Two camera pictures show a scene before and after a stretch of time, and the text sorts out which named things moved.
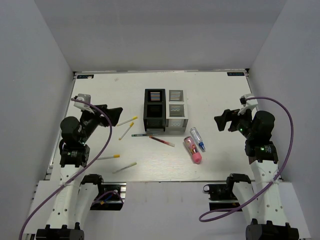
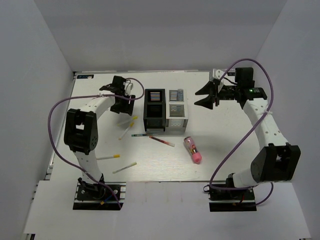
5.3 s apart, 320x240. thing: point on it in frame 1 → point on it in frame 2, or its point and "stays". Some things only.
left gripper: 114,113 → 127,109
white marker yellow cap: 126,131 stays
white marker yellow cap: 134,118 → 131,125
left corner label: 85,76 stays
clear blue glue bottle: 197,137 → 180,94
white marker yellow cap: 114,156 stays
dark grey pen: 139,135 stays
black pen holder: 154,112 stays
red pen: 162,141 stays
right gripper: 228,115 → 209,89
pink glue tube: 196,155 stays
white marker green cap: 125,168 stays
